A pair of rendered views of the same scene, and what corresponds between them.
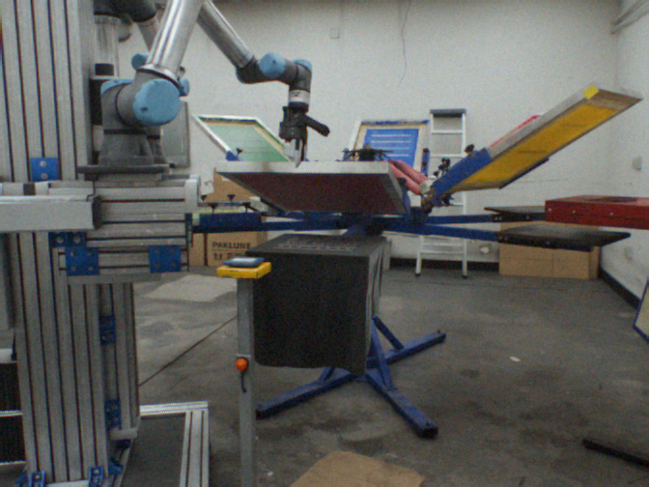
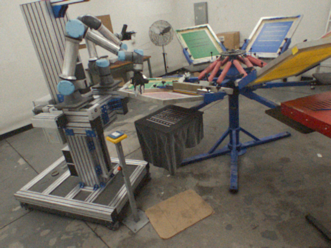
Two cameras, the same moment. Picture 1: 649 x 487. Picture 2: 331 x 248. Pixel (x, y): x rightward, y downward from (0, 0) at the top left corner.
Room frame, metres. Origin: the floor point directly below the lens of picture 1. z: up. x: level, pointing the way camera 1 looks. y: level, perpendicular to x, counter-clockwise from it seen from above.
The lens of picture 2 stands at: (0.48, -1.15, 1.84)
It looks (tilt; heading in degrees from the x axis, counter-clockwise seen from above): 24 degrees down; 34
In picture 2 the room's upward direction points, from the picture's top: 8 degrees counter-clockwise
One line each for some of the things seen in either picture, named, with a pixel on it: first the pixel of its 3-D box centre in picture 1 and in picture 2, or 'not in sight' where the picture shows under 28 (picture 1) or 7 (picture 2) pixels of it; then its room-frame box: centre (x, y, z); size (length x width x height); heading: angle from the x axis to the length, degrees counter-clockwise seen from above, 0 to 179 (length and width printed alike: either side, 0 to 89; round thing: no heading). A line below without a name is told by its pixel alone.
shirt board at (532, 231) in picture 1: (471, 232); (268, 102); (2.80, -0.75, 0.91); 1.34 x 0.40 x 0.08; 46
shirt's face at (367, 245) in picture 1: (321, 243); (168, 116); (2.18, 0.00, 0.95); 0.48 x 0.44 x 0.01; 166
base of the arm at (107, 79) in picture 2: (145, 149); (106, 78); (2.14, 0.65, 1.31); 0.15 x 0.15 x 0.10
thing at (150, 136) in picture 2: (305, 312); (153, 147); (1.96, 0.05, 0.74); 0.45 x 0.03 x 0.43; 76
